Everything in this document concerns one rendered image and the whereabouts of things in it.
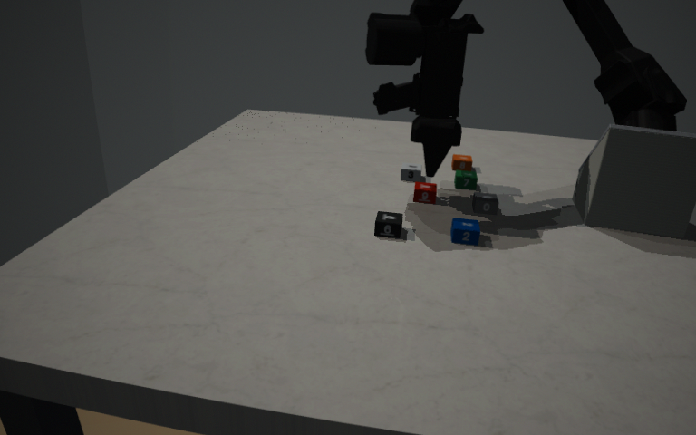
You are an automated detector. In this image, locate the blue block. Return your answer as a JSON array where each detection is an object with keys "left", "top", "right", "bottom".
[{"left": 450, "top": 217, "right": 480, "bottom": 246}]

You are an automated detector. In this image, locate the red block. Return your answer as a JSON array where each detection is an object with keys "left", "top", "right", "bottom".
[{"left": 413, "top": 181, "right": 437, "bottom": 204}]

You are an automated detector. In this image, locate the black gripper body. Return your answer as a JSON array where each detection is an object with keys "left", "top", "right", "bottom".
[{"left": 411, "top": 65, "right": 463, "bottom": 147}]

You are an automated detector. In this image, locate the green block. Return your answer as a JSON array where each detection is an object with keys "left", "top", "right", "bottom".
[{"left": 454, "top": 169, "right": 478, "bottom": 190}]

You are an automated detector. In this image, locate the orange block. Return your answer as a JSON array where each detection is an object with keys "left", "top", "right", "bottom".
[{"left": 451, "top": 154, "right": 473, "bottom": 171}]

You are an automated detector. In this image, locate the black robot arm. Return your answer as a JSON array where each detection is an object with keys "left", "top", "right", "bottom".
[{"left": 365, "top": 0, "right": 687, "bottom": 131}]

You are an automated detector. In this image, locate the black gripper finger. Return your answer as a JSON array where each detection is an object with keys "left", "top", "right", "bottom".
[{"left": 423, "top": 143, "right": 452, "bottom": 177}]

